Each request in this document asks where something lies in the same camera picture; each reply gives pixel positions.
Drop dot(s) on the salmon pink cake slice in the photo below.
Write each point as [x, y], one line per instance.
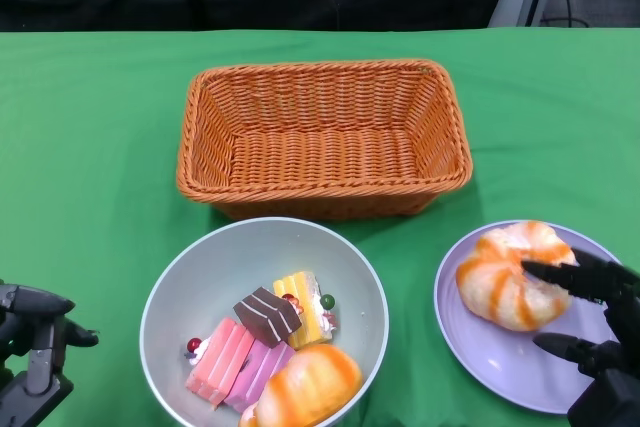
[220, 362]

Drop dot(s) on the orange wicker basket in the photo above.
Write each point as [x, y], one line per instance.
[325, 162]

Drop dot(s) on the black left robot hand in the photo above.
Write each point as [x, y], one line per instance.
[25, 347]

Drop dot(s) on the green tablecloth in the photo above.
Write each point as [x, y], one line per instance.
[100, 122]

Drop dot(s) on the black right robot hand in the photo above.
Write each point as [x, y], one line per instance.
[625, 377]

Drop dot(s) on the pale lilac plate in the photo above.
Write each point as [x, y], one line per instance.
[490, 362]

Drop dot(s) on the magenta cake slice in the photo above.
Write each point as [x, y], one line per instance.
[260, 372]

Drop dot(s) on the grey-green bowl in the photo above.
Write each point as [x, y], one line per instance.
[225, 262]

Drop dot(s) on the chocolate layer cake piece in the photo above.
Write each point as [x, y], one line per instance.
[267, 317]

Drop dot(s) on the oval orange swirl bread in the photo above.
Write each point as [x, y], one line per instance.
[310, 382]

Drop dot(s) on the yellow cream cake slice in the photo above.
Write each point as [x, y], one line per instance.
[310, 307]

